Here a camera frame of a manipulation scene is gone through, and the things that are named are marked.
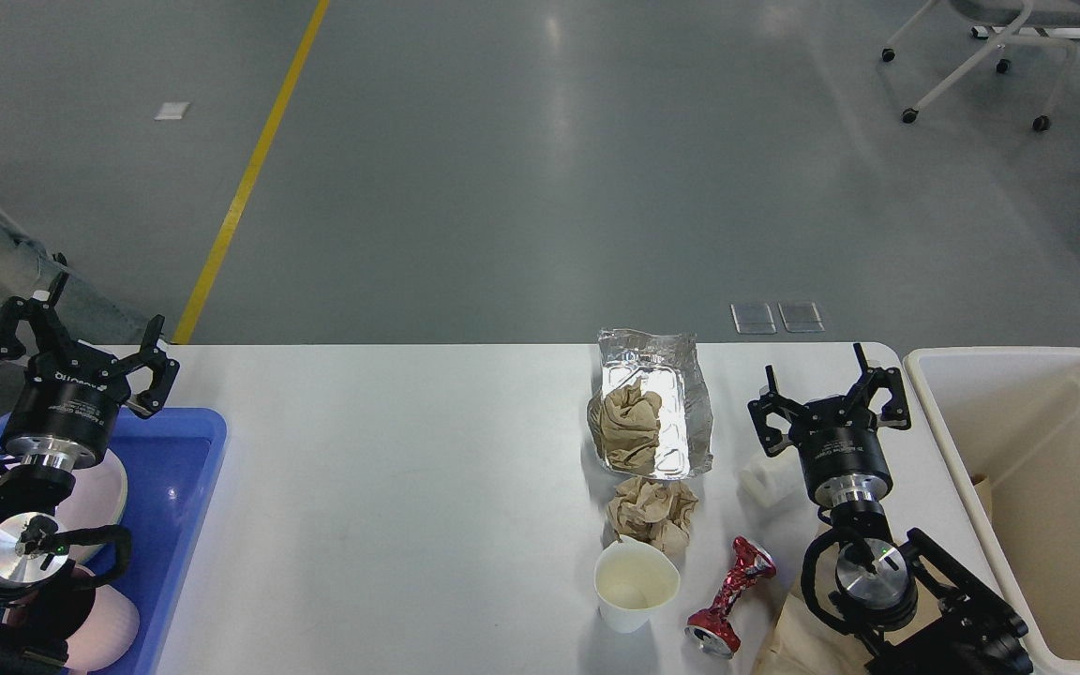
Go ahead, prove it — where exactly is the white chair base bar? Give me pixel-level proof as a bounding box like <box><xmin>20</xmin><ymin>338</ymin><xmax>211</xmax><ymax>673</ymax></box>
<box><xmin>971</xmin><ymin>25</ymin><xmax>1080</xmax><ymax>41</ymax></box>

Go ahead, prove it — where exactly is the left floor socket plate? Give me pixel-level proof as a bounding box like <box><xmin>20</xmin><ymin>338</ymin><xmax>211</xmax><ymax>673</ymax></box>
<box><xmin>731</xmin><ymin>302</ymin><xmax>779</xmax><ymax>335</ymax></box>

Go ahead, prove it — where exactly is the aluminium foil container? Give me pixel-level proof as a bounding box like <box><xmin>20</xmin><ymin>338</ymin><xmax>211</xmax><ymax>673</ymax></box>
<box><xmin>591</xmin><ymin>328</ymin><xmax>714</xmax><ymax>482</ymax></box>

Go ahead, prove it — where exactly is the blue plastic tray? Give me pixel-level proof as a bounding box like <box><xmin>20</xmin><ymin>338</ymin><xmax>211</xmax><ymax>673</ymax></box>
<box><xmin>0</xmin><ymin>409</ymin><xmax>226</xmax><ymax>674</ymax></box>

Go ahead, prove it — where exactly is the white floor marker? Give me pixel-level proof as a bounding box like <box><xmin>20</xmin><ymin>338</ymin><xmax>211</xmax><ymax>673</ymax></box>
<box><xmin>153</xmin><ymin>102</ymin><xmax>191</xmax><ymax>121</ymax></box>

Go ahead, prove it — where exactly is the crushed red can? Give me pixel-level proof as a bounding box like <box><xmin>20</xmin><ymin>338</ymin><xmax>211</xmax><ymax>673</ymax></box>
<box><xmin>684</xmin><ymin>535</ymin><xmax>777</xmax><ymax>661</ymax></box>

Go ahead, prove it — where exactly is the crumpled brown paper ball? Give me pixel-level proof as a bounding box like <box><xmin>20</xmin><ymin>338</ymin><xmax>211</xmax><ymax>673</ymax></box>
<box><xmin>606</xmin><ymin>477</ymin><xmax>699</xmax><ymax>557</ymax></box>

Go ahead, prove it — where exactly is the crumpled brown paper in foil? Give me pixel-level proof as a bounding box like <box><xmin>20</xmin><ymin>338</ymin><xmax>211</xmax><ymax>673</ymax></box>
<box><xmin>588</xmin><ymin>382</ymin><xmax>663</xmax><ymax>475</ymax></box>

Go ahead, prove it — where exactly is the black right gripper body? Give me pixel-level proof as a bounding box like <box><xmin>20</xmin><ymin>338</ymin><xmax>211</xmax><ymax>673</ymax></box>
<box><xmin>789</xmin><ymin>397</ymin><xmax>894</xmax><ymax>510</ymax></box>

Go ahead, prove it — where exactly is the yellow plate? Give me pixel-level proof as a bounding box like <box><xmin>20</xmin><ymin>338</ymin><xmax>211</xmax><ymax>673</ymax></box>
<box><xmin>114</xmin><ymin>464</ymin><xmax>129</xmax><ymax>525</ymax></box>

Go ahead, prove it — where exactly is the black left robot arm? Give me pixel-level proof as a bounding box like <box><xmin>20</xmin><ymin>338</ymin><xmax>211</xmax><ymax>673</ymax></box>
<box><xmin>0</xmin><ymin>272</ymin><xmax>180</xmax><ymax>674</ymax></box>

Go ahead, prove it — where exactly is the beige plastic bin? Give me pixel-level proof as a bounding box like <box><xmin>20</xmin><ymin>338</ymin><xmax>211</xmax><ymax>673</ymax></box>
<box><xmin>905</xmin><ymin>347</ymin><xmax>1080</xmax><ymax>674</ymax></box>

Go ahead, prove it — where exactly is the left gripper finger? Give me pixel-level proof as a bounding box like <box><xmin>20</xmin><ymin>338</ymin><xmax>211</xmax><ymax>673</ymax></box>
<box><xmin>95</xmin><ymin>315</ymin><xmax>180</xmax><ymax>419</ymax></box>
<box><xmin>0</xmin><ymin>272</ymin><xmax>70</xmax><ymax>376</ymax></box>

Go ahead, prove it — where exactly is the white paper cup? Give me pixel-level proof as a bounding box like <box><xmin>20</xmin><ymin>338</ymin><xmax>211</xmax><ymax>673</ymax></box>
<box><xmin>594</xmin><ymin>535</ymin><xmax>681</xmax><ymax>634</ymax></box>

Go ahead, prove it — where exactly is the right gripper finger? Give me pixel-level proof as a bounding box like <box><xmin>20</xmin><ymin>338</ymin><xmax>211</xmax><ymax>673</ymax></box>
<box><xmin>840</xmin><ymin>342</ymin><xmax>912</xmax><ymax>431</ymax></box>
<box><xmin>747</xmin><ymin>365</ymin><xmax>815</xmax><ymax>459</ymax></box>

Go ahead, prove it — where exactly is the pink plate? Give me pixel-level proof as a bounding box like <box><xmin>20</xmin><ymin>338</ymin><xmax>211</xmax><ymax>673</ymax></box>
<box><xmin>0</xmin><ymin>450</ymin><xmax>127</xmax><ymax>563</ymax></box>

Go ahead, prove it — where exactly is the pink mug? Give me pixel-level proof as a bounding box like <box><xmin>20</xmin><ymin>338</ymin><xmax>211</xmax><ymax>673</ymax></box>
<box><xmin>66</xmin><ymin>584</ymin><xmax>139</xmax><ymax>674</ymax></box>

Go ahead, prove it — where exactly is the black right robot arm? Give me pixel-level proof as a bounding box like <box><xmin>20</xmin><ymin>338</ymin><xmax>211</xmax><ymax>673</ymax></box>
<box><xmin>747</xmin><ymin>343</ymin><xmax>1034</xmax><ymax>674</ymax></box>

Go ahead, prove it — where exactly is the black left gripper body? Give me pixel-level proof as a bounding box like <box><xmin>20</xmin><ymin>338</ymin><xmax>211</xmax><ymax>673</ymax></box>
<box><xmin>0</xmin><ymin>375</ymin><xmax>123</xmax><ymax>470</ymax></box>

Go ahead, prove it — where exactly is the floor socket plate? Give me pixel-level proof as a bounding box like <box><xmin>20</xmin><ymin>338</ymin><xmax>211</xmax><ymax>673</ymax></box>
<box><xmin>777</xmin><ymin>302</ymin><xmax>826</xmax><ymax>334</ymax></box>
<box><xmin>731</xmin><ymin>302</ymin><xmax>779</xmax><ymax>335</ymax></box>

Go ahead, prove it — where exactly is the brown paper bag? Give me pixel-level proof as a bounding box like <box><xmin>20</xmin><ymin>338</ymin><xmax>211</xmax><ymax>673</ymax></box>
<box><xmin>753</xmin><ymin>584</ymin><xmax>869</xmax><ymax>674</ymax></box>

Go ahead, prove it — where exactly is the right floor socket plate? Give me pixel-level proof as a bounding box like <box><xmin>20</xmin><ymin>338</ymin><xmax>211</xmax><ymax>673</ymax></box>
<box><xmin>777</xmin><ymin>302</ymin><xmax>826</xmax><ymax>334</ymax></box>

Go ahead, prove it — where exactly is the white office chair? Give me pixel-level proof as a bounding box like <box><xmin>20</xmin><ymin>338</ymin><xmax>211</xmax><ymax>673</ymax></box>
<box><xmin>900</xmin><ymin>1</ymin><xmax>1080</xmax><ymax>133</ymax></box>

